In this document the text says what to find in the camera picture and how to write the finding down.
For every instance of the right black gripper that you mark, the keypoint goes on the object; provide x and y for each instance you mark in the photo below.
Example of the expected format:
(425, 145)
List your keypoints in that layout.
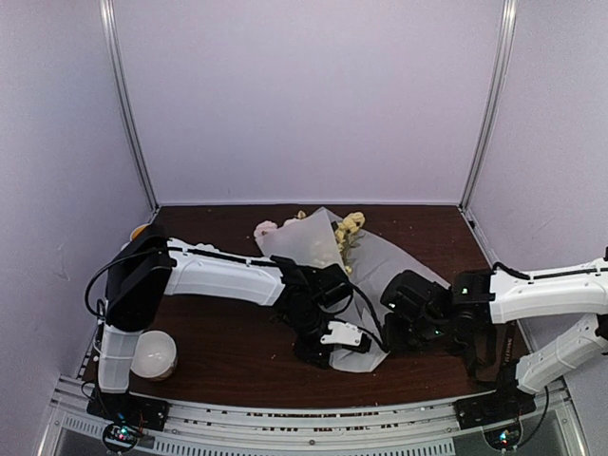
(393, 340)

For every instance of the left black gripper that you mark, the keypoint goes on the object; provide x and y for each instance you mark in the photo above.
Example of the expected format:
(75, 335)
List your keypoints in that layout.
(313, 356)

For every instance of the translucent white wrapping paper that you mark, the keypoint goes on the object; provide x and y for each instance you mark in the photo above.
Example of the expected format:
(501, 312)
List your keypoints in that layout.
(376, 263)

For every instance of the small yellow flower sprig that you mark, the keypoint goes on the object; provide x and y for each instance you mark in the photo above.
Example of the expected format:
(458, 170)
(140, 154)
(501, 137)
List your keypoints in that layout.
(325, 254)

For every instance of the yellow blossom stem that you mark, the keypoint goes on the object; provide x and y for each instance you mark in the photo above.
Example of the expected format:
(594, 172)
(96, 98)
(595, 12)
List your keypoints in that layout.
(347, 233)

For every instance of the pink flower stem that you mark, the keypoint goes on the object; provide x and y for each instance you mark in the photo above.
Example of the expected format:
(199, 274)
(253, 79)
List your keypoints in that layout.
(264, 228)

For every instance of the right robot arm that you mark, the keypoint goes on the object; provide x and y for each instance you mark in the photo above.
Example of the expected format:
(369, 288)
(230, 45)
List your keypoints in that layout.
(513, 304)

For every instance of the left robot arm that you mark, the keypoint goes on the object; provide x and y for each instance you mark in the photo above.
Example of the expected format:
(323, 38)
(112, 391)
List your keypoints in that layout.
(152, 266)

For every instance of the plain white bowl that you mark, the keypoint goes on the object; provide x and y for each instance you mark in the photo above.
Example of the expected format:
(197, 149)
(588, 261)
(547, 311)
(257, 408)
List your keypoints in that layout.
(156, 356)

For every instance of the yellow patterned cup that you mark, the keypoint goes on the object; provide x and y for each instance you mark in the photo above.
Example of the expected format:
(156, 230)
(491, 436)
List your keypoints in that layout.
(137, 231)

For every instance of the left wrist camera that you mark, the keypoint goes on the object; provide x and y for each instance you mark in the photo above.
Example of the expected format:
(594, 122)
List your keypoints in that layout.
(346, 335)

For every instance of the aluminium front rail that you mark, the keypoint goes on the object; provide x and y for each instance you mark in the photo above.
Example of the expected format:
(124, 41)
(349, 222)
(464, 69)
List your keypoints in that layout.
(427, 428)

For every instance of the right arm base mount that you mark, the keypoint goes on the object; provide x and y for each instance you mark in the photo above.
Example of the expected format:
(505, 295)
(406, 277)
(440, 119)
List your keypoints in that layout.
(488, 409)

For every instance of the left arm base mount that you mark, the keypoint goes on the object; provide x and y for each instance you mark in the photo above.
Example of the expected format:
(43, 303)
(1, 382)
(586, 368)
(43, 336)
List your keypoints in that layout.
(132, 410)

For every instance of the right aluminium frame post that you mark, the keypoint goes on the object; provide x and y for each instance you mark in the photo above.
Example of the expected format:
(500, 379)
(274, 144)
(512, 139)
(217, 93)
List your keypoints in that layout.
(503, 53)

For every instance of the aluminium frame post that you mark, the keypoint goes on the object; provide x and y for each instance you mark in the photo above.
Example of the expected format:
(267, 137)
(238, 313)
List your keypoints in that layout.
(503, 53)
(111, 35)

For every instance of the left aluminium frame post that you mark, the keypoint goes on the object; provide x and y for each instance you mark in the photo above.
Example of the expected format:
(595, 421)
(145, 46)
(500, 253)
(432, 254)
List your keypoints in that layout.
(111, 35)

